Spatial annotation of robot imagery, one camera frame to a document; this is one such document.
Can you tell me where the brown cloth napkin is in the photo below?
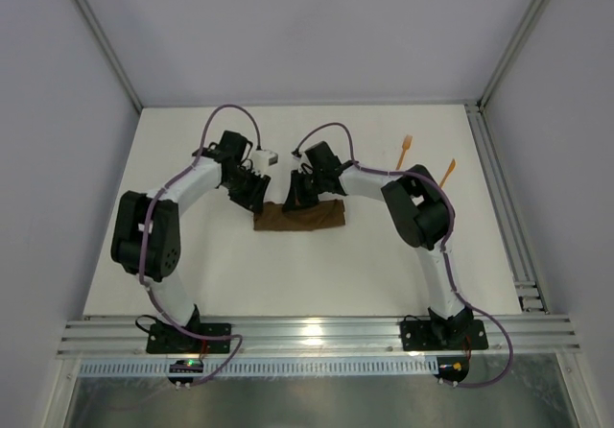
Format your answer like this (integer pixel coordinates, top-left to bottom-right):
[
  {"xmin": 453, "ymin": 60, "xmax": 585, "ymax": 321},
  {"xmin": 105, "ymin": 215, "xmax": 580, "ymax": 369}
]
[{"xmin": 253, "ymin": 200, "xmax": 346, "ymax": 232}]

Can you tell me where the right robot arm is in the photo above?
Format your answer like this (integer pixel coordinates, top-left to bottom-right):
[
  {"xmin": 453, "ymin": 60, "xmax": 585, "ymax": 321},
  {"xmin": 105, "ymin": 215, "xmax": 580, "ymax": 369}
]
[{"xmin": 282, "ymin": 141, "xmax": 474, "ymax": 348}]

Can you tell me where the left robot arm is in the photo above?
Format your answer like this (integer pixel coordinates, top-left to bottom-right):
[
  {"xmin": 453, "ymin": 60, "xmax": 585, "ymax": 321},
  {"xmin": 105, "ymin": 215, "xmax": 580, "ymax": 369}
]
[{"xmin": 110, "ymin": 131, "xmax": 278, "ymax": 340}]

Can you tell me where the orange plastic fork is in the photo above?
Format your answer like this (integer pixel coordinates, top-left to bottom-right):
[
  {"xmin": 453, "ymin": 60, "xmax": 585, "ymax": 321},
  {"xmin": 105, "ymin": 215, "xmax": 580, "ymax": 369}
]
[{"xmin": 395, "ymin": 134, "xmax": 413, "ymax": 170}]

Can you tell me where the orange plastic knife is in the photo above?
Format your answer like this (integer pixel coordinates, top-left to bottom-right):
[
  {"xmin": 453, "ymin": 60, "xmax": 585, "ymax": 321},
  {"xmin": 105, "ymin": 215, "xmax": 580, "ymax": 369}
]
[{"xmin": 439, "ymin": 158, "xmax": 457, "ymax": 187}]

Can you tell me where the left controller board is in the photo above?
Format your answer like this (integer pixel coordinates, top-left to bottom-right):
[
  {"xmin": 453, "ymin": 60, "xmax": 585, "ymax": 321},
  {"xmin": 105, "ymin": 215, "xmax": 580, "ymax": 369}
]
[{"xmin": 167, "ymin": 358, "xmax": 204, "ymax": 389}]

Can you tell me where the controller board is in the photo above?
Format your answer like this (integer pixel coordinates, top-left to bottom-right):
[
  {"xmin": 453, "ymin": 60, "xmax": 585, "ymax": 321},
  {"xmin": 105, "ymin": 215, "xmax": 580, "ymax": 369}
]
[
  {"xmin": 435, "ymin": 361, "xmax": 470, "ymax": 388},
  {"xmin": 167, "ymin": 358, "xmax": 204, "ymax": 389}
]

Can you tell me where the right controller board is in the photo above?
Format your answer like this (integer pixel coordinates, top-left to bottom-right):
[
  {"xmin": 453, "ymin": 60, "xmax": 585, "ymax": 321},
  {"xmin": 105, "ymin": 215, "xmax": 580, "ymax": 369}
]
[{"xmin": 435, "ymin": 361, "xmax": 470, "ymax": 388}]

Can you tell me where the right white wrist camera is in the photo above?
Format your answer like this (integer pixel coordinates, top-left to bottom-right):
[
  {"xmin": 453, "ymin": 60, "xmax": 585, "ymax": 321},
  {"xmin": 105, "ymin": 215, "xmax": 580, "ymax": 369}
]
[{"xmin": 291, "ymin": 150, "xmax": 311, "ymax": 172}]

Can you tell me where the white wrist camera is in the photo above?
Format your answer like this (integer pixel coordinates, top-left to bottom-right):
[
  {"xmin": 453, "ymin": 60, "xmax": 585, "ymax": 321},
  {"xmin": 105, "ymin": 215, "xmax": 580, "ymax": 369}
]
[
  {"xmin": 250, "ymin": 149, "xmax": 278, "ymax": 177},
  {"xmin": 291, "ymin": 150, "xmax": 311, "ymax": 172}
]

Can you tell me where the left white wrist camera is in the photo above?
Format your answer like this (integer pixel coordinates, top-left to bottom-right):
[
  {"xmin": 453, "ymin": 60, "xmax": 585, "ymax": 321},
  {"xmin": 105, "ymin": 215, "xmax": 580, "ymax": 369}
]
[{"xmin": 250, "ymin": 149, "xmax": 278, "ymax": 177}]

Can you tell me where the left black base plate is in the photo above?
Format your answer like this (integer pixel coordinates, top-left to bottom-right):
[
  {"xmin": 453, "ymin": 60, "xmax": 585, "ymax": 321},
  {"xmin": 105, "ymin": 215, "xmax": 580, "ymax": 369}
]
[{"xmin": 146, "ymin": 321, "xmax": 232, "ymax": 355}]

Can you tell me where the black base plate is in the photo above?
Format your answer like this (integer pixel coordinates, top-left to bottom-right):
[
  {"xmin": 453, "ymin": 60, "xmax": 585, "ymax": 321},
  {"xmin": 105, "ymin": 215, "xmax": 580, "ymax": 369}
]
[
  {"xmin": 399, "ymin": 316, "xmax": 489, "ymax": 351},
  {"xmin": 146, "ymin": 321, "xmax": 232, "ymax": 355}
]

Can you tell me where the slotted cable duct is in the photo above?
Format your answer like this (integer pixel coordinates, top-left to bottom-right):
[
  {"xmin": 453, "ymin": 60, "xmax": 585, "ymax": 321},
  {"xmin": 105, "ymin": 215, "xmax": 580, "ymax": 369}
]
[{"xmin": 78, "ymin": 355, "xmax": 438, "ymax": 378}]

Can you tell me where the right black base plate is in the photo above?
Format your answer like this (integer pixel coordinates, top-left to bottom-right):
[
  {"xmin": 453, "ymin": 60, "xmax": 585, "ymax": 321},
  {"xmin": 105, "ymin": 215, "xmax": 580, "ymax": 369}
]
[{"xmin": 399, "ymin": 316, "xmax": 489, "ymax": 351}]

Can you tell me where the front aluminium rail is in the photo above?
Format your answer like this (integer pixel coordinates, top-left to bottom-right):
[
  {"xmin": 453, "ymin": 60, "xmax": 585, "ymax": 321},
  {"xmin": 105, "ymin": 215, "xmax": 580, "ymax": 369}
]
[{"xmin": 57, "ymin": 314, "xmax": 580, "ymax": 358}]

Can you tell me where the aluminium rail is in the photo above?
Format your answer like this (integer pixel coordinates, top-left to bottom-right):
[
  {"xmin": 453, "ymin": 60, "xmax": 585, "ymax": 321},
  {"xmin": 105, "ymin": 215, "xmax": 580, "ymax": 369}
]
[
  {"xmin": 464, "ymin": 104, "xmax": 550, "ymax": 315},
  {"xmin": 57, "ymin": 314, "xmax": 580, "ymax": 358}
]

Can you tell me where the left aluminium frame post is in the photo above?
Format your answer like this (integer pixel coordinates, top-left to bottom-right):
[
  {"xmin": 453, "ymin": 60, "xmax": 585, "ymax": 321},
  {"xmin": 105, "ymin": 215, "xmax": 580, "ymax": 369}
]
[{"xmin": 71, "ymin": 0, "xmax": 144, "ymax": 114}]

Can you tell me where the aluminium frame post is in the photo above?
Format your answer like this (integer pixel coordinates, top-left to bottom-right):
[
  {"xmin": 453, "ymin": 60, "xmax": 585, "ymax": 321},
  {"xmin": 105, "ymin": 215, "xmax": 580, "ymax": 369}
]
[
  {"xmin": 477, "ymin": 0, "xmax": 551, "ymax": 111},
  {"xmin": 71, "ymin": 0, "xmax": 144, "ymax": 114}
]

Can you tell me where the right side aluminium rail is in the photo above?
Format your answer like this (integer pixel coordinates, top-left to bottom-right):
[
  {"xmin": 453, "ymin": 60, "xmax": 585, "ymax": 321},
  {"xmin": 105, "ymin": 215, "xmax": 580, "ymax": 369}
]
[{"xmin": 464, "ymin": 104, "xmax": 550, "ymax": 315}]

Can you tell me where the right aluminium frame post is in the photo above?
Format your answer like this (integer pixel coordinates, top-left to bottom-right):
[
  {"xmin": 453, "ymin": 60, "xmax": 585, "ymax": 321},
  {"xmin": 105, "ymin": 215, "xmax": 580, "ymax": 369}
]
[{"xmin": 477, "ymin": 0, "xmax": 551, "ymax": 111}]

